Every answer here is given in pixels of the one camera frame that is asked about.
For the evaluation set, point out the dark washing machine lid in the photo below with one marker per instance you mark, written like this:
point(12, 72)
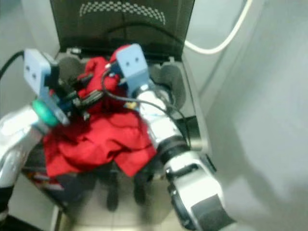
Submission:
point(125, 24)

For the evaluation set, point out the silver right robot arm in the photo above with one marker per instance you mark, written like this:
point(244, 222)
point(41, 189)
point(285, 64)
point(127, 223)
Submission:
point(192, 178)

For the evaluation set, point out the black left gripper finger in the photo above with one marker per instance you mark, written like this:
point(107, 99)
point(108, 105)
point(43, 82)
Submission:
point(83, 79)
point(91, 97)

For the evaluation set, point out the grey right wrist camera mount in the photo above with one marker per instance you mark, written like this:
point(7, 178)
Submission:
point(132, 65)

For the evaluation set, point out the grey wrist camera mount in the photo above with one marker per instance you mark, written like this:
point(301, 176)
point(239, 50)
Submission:
point(37, 72)
point(132, 65)

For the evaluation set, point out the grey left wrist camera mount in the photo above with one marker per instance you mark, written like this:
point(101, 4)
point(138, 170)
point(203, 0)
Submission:
point(37, 72)

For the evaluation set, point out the grey top-load washing machine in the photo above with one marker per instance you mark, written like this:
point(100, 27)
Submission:
point(154, 197)

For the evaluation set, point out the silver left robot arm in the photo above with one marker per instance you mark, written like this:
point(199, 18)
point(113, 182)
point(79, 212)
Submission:
point(19, 139)

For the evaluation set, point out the red garment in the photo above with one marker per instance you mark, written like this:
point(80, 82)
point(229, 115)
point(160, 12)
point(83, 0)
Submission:
point(101, 139)

